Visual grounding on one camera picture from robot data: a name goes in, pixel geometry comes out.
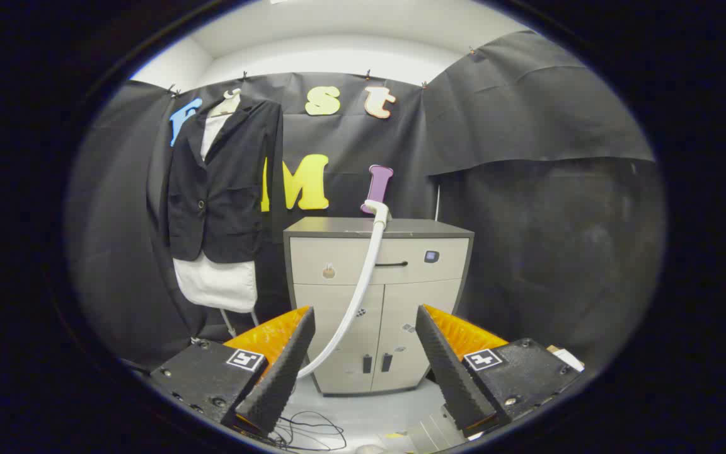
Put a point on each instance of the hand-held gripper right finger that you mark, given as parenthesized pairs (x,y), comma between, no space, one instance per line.
(451,372)

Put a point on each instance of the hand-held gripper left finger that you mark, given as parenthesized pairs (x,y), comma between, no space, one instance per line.
(281,372)

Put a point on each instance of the black suit jacket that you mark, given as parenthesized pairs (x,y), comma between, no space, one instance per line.
(230,189)

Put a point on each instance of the white clothes hanger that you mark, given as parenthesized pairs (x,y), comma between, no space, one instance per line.
(227,106)

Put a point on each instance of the beige cabinet with grey top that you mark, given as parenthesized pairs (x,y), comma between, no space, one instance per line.
(426,302)

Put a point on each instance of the white cardboard box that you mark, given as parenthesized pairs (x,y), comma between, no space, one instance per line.
(568,358)

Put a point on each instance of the black backdrop cloth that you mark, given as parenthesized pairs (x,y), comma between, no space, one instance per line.
(527,189)

